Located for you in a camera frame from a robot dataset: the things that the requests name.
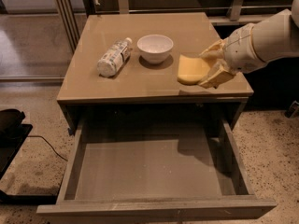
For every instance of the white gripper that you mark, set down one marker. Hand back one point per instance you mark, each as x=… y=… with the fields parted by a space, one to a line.
x=240 y=50

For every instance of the open grey top drawer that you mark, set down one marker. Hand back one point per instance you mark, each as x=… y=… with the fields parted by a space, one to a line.
x=165 y=172

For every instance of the clear plastic water bottle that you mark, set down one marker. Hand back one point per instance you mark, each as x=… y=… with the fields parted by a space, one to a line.
x=114 y=58

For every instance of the yellow wavy sponge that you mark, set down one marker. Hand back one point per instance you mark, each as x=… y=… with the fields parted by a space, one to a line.
x=191 y=70

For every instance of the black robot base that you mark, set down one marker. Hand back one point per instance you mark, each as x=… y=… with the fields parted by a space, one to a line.
x=12 y=135

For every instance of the white ceramic bowl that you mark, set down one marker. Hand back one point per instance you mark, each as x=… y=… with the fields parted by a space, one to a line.
x=155 y=49

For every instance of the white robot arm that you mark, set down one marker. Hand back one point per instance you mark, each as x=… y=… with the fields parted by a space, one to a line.
x=276 y=37

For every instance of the small dark object on floor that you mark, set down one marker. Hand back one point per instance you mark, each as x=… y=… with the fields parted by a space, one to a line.
x=293 y=110

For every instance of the metal railing frame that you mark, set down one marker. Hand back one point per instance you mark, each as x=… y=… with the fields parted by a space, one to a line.
x=222 y=12

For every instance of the grey cabinet with counter top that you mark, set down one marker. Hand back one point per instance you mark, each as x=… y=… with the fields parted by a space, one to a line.
x=143 y=80

